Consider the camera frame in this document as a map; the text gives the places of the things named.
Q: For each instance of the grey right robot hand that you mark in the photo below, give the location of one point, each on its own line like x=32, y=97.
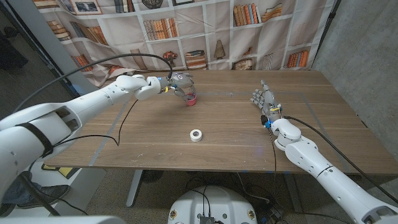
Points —
x=270, y=102

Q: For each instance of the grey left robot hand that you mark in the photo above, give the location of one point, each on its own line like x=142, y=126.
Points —
x=183, y=80

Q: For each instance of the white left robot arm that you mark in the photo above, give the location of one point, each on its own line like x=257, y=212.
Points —
x=77, y=109

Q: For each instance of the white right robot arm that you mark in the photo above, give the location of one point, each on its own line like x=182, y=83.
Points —
x=311, y=158

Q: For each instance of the white tape roll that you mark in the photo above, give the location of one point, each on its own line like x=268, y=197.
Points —
x=196, y=136

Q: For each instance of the printed bookshelf backdrop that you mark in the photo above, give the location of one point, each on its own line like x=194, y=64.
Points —
x=192, y=34

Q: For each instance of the black backdrop stand pole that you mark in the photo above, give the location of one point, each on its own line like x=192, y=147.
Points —
x=326, y=31

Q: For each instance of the grey metal table leg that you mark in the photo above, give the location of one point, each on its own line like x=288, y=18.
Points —
x=293, y=193
x=134, y=188

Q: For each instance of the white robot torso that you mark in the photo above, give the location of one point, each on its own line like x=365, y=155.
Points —
x=214, y=202

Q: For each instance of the yellow flat floor object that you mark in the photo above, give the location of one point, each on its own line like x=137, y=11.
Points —
x=66, y=171

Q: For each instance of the dark leather shoe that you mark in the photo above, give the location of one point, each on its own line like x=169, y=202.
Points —
x=53, y=194

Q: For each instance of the person leg in jeans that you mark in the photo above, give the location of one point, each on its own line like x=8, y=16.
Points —
x=14, y=193

